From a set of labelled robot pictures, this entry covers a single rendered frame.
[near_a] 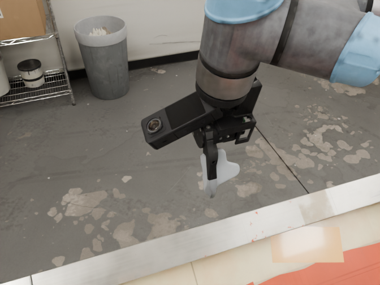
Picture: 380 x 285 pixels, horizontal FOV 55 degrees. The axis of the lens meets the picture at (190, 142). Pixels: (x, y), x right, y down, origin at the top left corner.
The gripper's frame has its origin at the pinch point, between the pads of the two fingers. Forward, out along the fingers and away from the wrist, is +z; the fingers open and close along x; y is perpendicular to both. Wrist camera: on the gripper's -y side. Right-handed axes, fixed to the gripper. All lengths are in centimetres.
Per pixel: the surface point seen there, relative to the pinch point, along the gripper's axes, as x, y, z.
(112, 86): 203, 12, 202
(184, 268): -18.6, -8.3, -7.4
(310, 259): -22.4, 8.7, -6.4
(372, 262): -25.3, 17.6, -5.6
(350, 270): -25.3, 14.0, -5.6
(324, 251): -22.0, 11.2, -6.5
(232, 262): -19.7, -1.9, -7.1
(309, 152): 78, 145, 180
